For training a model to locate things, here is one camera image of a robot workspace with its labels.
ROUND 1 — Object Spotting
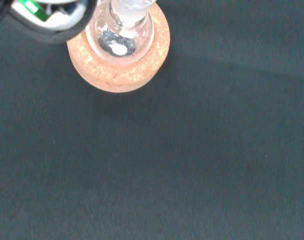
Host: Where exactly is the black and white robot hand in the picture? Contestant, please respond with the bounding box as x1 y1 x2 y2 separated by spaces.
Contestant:
0 0 98 46

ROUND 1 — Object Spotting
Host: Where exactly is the round-bottom glass flask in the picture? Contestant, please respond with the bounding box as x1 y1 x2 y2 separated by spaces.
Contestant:
85 0 156 65

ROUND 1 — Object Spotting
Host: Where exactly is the black bench cloth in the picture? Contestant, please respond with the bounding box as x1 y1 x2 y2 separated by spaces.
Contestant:
0 0 304 240

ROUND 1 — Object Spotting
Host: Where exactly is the cork ring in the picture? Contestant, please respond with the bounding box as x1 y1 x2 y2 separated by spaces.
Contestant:
66 0 172 94

